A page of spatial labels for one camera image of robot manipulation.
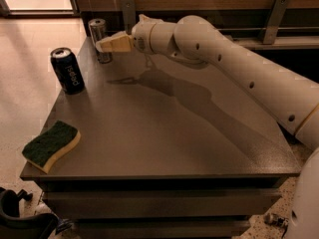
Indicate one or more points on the green and yellow sponge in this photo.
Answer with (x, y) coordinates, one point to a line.
(48, 147)

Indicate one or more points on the dark blue pepsi can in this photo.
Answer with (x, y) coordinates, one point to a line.
(67, 70)

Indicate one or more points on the grey lower drawer front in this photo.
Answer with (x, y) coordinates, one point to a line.
(191, 229)

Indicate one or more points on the grey upper drawer front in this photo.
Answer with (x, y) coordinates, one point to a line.
(161, 203)

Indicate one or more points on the grey drawer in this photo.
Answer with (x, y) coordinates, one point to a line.
(161, 203)
(191, 229)

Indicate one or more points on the grey drawer cabinet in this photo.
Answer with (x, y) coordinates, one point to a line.
(147, 123)

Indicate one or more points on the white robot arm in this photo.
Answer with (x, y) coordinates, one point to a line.
(291, 99)

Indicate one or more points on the metal wall bracket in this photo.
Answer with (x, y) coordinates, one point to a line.
(129, 14)
(269, 33)

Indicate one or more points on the silver redbull can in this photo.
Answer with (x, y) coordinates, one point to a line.
(98, 30)

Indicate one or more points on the left metal wall bracket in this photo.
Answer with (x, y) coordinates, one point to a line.
(129, 14)

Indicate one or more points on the right metal wall bracket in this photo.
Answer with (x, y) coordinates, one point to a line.
(269, 33)

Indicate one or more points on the black white striped object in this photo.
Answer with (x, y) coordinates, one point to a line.
(276, 220)

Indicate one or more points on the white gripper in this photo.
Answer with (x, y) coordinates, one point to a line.
(141, 37)

